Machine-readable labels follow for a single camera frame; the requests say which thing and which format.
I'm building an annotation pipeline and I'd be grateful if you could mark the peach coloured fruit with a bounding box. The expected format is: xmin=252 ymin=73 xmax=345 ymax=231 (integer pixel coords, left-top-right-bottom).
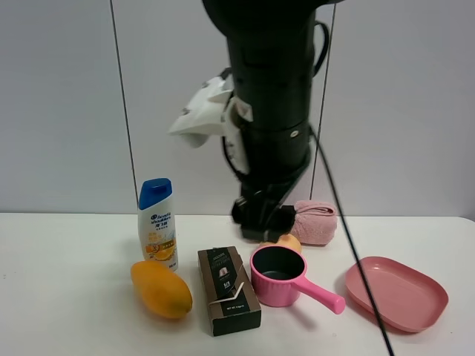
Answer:
xmin=259 ymin=234 xmax=302 ymax=254

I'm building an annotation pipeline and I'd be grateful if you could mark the dark brown capsule box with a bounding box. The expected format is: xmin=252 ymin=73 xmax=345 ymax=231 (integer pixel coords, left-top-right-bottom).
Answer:
xmin=197 ymin=246 xmax=262 ymax=337

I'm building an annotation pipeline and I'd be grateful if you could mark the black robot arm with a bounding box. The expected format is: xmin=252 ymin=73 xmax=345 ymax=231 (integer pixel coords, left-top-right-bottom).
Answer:
xmin=203 ymin=1 xmax=329 ymax=242

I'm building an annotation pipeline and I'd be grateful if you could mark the black cable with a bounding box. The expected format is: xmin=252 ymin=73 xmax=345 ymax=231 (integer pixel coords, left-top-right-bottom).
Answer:
xmin=308 ymin=20 xmax=396 ymax=356

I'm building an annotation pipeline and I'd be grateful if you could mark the pink saucepan with handle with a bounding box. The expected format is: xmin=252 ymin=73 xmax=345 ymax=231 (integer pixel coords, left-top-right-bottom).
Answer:
xmin=249 ymin=245 xmax=346 ymax=314

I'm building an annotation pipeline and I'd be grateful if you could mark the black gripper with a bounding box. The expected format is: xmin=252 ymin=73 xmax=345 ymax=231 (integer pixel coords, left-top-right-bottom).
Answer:
xmin=232 ymin=162 xmax=309 ymax=243

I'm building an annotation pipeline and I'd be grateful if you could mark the rolled pink towel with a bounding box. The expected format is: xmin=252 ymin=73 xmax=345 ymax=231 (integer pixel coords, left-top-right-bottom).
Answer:
xmin=290 ymin=200 xmax=338 ymax=246

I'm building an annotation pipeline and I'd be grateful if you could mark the orange yellow mango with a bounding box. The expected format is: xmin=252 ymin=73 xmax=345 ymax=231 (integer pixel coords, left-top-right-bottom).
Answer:
xmin=131 ymin=260 xmax=193 ymax=320

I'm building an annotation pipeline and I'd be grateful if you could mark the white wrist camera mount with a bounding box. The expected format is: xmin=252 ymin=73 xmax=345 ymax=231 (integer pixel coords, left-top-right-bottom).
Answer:
xmin=168 ymin=67 xmax=249 ymax=174

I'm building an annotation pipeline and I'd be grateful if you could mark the pink oval plate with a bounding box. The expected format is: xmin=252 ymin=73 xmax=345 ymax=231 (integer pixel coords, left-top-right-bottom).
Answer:
xmin=361 ymin=256 xmax=449 ymax=333

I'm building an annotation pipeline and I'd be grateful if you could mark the white blue shampoo bottle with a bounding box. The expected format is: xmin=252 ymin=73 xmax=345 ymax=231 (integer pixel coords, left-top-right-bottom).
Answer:
xmin=137 ymin=178 xmax=178 ymax=271

